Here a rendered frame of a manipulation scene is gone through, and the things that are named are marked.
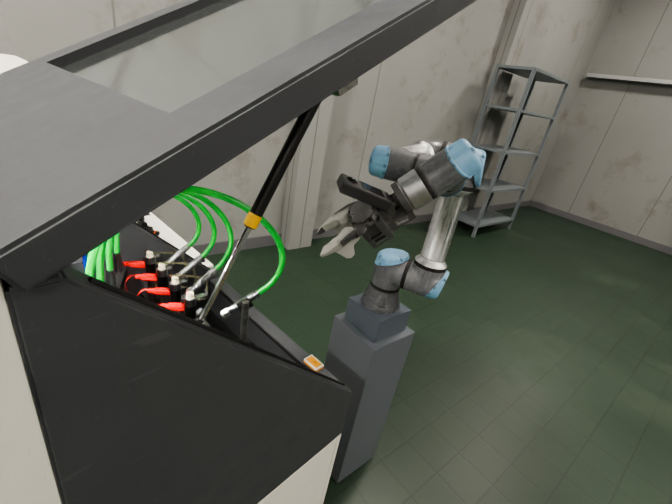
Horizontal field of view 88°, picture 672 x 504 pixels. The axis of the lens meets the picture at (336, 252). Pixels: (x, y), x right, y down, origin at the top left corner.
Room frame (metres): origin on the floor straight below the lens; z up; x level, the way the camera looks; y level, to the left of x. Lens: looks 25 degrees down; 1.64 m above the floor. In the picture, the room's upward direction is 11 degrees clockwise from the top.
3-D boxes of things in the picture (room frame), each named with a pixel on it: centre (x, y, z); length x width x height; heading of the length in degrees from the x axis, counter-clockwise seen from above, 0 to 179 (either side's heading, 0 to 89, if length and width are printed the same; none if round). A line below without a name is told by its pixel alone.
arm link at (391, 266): (1.19, -0.22, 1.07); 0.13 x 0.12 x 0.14; 71
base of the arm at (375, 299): (1.20, -0.21, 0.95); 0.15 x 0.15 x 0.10
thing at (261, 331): (0.88, 0.17, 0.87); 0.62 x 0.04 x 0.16; 51
